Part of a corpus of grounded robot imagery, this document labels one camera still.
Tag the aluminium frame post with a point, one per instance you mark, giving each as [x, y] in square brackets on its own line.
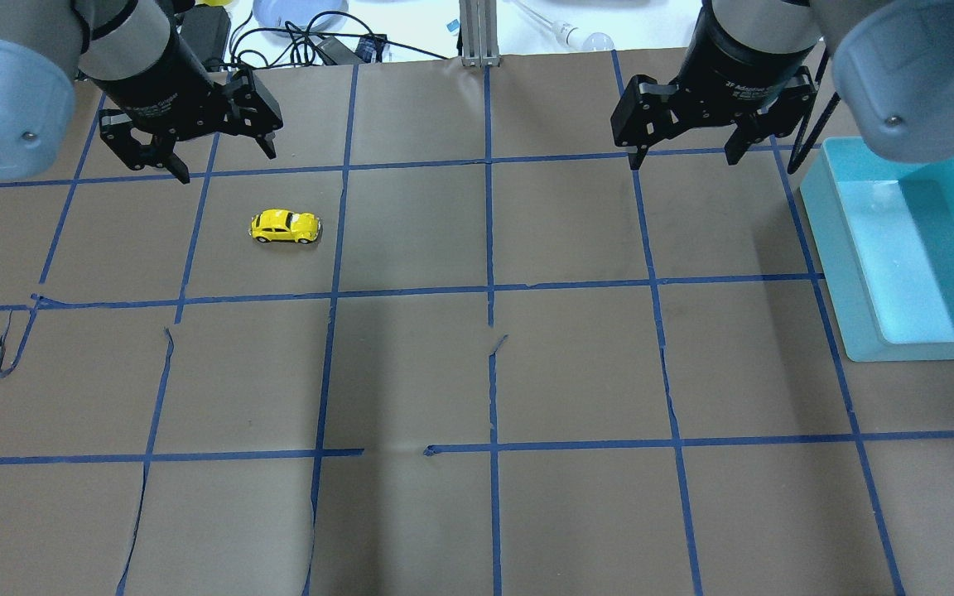
[479, 34]

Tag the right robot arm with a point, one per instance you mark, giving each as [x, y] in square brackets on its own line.
[891, 63]

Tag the light blue plate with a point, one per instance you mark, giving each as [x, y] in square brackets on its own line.
[274, 15]

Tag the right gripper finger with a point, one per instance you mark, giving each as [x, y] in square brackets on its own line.
[791, 107]
[642, 117]

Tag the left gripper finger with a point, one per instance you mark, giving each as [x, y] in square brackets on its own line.
[160, 153]
[254, 112]

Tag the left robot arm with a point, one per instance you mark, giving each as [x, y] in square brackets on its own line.
[134, 52]

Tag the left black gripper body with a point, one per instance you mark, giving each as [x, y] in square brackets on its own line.
[164, 83]

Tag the teal plastic bin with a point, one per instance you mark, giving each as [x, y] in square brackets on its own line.
[885, 237]

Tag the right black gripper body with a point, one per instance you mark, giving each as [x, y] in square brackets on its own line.
[740, 70]

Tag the yellow toy beetle car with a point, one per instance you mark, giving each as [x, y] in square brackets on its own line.
[283, 225]

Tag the black power adapter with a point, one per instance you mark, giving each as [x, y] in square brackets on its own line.
[206, 28]

